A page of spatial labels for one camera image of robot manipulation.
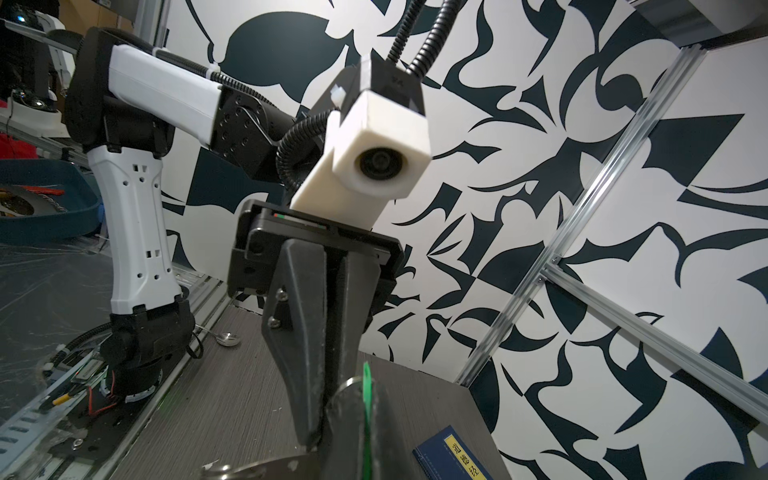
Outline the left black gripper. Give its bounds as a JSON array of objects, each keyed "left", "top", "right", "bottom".
[{"left": 227, "top": 200, "right": 404, "bottom": 449}]

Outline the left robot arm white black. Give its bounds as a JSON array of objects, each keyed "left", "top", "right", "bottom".
[{"left": 65, "top": 27, "right": 430, "bottom": 448}]

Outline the blue booklet yellow label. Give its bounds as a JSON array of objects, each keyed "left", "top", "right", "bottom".
[{"left": 412, "top": 426, "right": 492, "bottom": 480}]

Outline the blue plastic bin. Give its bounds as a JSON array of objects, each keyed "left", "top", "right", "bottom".
[{"left": 1, "top": 159, "right": 103, "bottom": 246}]

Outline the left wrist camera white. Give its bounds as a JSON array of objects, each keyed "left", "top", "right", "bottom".
[{"left": 289, "top": 55, "right": 432, "bottom": 230}]

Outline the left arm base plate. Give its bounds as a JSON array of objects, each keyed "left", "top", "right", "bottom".
[{"left": 43, "top": 353, "right": 189, "bottom": 465}]

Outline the white slotted cable duct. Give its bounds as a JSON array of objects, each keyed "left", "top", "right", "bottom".
[{"left": 1, "top": 353, "right": 93, "bottom": 479}]

